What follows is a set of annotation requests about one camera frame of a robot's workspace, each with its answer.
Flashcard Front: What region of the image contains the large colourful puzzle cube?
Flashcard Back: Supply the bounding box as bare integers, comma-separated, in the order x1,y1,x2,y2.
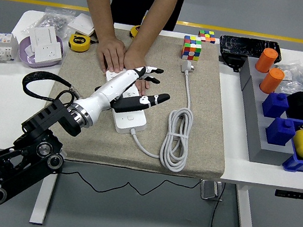
180,34,205,63

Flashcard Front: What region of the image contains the yellow tape measure orange label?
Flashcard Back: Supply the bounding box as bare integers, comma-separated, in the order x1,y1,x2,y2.
128,23,142,41

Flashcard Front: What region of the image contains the purple bowl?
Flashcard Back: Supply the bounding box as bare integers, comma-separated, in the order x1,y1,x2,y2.
15,29,67,73

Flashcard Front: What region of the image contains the thin black adapter cord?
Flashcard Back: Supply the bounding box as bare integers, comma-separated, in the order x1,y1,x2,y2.
57,161,204,210

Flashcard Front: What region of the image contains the small white flat piece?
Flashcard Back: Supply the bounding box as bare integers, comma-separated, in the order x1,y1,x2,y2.
22,45,37,60

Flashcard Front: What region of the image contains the white power strip cord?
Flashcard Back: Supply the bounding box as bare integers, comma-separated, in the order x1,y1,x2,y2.
122,52,204,174

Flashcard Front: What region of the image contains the yellow black tape measure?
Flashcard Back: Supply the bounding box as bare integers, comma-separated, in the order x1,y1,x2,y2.
67,32,92,54

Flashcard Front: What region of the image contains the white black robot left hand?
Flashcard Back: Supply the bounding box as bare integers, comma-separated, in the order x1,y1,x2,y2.
79,56,176,133

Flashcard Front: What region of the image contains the person's right hand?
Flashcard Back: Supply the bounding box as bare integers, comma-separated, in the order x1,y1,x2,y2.
93,34,131,75

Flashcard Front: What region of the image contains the black table control panel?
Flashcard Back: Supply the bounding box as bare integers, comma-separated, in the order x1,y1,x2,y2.
273,187,303,201

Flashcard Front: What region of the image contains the white table leg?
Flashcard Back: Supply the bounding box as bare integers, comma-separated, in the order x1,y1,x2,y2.
28,155,63,227
230,183,266,227

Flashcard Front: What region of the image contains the person's left hand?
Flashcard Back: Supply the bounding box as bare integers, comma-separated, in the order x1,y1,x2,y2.
117,47,155,98

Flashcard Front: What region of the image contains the blue block with knob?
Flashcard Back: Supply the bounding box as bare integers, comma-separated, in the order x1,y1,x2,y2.
262,115,298,149
260,90,291,121

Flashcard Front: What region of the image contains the grey metal box under table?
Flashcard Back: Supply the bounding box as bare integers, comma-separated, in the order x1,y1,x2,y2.
198,178,225,203

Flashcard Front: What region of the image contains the clear bag of screws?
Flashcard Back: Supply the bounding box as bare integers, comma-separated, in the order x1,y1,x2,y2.
21,2,78,43

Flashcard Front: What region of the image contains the grey stepped block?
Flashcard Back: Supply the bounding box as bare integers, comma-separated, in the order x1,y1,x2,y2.
224,55,303,169

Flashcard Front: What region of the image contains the white blue circuit breaker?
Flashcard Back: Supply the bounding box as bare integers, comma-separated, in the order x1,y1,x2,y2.
0,31,21,67

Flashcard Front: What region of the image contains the white wall socket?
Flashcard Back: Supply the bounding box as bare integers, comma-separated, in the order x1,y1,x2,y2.
30,38,65,67

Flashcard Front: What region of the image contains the orange cylinder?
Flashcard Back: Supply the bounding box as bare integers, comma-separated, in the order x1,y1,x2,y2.
254,46,279,75
258,65,286,97

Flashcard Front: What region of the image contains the white power strip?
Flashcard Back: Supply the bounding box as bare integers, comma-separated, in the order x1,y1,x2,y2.
96,67,156,138

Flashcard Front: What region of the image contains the white flat switch plate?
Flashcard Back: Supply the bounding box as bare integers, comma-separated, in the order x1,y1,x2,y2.
66,11,98,37

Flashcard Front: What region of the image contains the clear bag of white parts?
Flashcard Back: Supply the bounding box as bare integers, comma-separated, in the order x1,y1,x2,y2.
274,63,303,97

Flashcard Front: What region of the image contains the grey-brown mat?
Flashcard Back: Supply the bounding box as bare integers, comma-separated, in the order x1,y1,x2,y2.
28,16,245,187

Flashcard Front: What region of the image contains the black plastic tray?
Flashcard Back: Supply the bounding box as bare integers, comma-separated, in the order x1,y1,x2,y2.
217,32,285,66

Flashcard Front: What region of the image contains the small colourful puzzle cube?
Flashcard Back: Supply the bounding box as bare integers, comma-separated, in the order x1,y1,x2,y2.
197,29,217,45

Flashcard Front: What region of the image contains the white switch panel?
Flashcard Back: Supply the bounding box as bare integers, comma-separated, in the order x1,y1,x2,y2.
31,23,61,51

